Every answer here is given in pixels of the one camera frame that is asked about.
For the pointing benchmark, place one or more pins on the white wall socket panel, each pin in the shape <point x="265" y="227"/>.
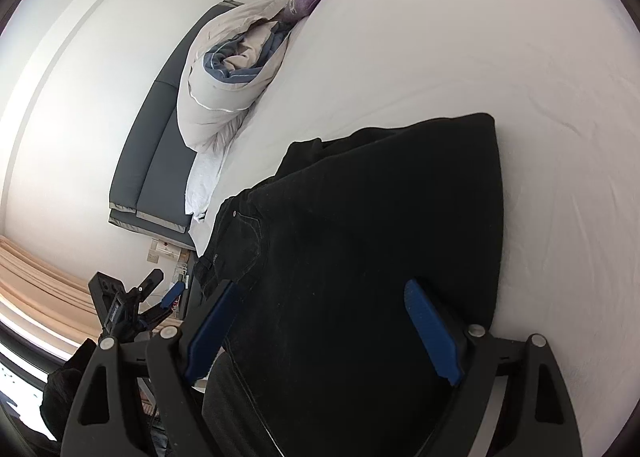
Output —
<point x="162" y="249"/>

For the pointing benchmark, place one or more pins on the grey upholstered headboard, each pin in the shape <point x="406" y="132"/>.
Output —
<point x="155" y="162"/>

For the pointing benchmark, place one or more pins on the bright window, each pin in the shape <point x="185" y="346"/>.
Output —
<point x="20" y="372"/>

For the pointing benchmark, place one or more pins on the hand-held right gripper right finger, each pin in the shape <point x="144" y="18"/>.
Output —
<point x="430" y="332"/>

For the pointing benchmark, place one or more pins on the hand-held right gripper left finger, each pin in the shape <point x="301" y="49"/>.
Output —
<point x="210" y="332"/>

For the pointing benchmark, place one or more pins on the rolled white and blue duvet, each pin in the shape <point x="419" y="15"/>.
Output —
<point x="210" y="102"/>

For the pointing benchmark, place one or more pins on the beige curtain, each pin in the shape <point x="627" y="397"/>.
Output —
<point x="40" y="282"/>

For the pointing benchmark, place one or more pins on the grey textured cloth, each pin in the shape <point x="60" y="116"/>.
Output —
<point x="225" y="412"/>

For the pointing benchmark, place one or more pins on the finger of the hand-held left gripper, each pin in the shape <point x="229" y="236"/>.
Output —
<point x="150" y="279"/>
<point x="172" y="294"/>

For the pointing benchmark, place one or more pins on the bed with white sheet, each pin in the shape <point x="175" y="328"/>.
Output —
<point x="425" y="37"/>

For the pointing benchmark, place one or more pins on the person's left forearm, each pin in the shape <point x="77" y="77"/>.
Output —
<point x="65" y="387"/>

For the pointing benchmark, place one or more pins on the white pillow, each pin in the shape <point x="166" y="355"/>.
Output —
<point x="205" y="177"/>

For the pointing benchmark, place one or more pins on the black pants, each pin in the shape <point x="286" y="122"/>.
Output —
<point x="350" y="262"/>

